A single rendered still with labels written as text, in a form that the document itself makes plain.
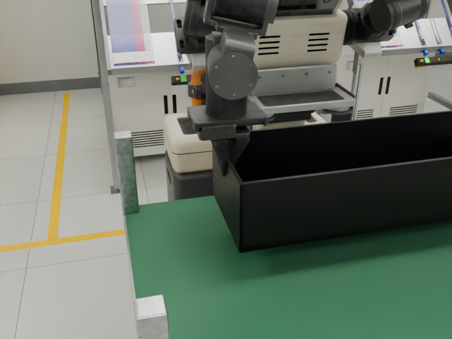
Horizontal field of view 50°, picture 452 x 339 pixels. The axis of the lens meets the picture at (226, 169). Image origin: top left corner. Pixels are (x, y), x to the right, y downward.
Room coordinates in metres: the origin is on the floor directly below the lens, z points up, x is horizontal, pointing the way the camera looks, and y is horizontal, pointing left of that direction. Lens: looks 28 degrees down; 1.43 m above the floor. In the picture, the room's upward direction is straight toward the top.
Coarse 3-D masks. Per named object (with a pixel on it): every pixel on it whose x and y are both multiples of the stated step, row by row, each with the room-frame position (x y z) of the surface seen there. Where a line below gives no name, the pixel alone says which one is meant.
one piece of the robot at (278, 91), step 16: (272, 80) 1.14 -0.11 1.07; (288, 80) 1.15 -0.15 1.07; (304, 80) 1.16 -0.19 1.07; (320, 80) 1.17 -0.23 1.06; (256, 96) 1.12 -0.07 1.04; (272, 96) 1.12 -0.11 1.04; (288, 96) 1.12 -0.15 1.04; (304, 96) 1.12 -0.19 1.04; (320, 96) 1.12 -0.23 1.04; (336, 96) 1.12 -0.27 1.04; (352, 96) 1.12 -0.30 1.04; (272, 112) 1.04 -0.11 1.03; (288, 112) 1.16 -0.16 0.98; (304, 112) 1.17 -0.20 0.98; (336, 112) 1.10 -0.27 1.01; (352, 112) 1.12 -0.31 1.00
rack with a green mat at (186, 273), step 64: (128, 192) 0.75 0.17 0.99; (128, 256) 0.62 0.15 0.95; (192, 256) 0.62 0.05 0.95; (256, 256) 0.62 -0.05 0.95; (320, 256) 0.62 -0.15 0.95; (384, 256) 0.62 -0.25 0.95; (448, 256) 0.62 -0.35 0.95; (192, 320) 0.48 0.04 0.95; (256, 320) 0.48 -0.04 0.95; (320, 320) 0.48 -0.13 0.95; (384, 320) 0.48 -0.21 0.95; (448, 320) 0.48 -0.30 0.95
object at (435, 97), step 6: (354, 54) 2.83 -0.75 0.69; (354, 60) 2.82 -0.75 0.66; (354, 66) 2.81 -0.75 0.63; (354, 72) 2.80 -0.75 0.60; (432, 96) 3.21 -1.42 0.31; (438, 96) 3.16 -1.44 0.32; (438, 102) 3.14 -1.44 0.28; (444, 102) 3.08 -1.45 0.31; (450, 102) 3.04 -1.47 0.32; (450, 108) 3.02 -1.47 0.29
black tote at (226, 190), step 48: (288, 144) 0.75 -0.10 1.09; (336, 144) 0.77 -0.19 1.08; (384, 144) 0.79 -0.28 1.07; (432, 144) 0.82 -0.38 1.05; (240, 192) 0.56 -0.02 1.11; (288, 192) 0.57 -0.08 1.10; (336, 192) 0.59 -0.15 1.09; (384, 192) 0.61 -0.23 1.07; (432, 192) 0.63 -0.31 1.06; (240, 240) 0.56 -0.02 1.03; (288, 240) 0.57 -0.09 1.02
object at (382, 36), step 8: (352, 8) 1.27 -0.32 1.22; (360, 8) 1.28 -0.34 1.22; (368, 8) 1.22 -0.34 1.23; (360, 16) 1.23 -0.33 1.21; (368, 16) 1.21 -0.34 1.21; (360, 24) 1.22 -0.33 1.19; (368, 24) 1.21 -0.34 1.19; (360, 32) 1.23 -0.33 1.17; (368, 32) 1.21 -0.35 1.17; (376, 32) 1.21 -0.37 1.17; (384, 32) 1.21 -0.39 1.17; (392, 32) 1.25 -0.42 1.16; (352, 40) 1.22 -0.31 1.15; (360, 40) 1.22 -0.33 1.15; (368, 40) 1.23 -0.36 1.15; (376, 40) 1.24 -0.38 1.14; (384, 40) 1.25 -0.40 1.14
